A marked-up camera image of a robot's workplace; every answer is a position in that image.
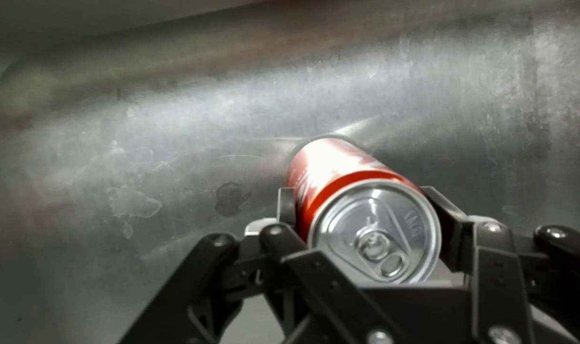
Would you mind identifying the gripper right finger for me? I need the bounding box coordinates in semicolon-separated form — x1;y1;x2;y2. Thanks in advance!
420;185;580;344

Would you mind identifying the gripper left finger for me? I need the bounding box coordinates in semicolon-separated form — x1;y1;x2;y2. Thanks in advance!
118;187;405;344

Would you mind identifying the red soda can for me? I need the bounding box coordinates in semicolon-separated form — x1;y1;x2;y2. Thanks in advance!
285;135;442;284

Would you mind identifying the stainless steel sink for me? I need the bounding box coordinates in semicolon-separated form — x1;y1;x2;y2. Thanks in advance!
0;0;580;344

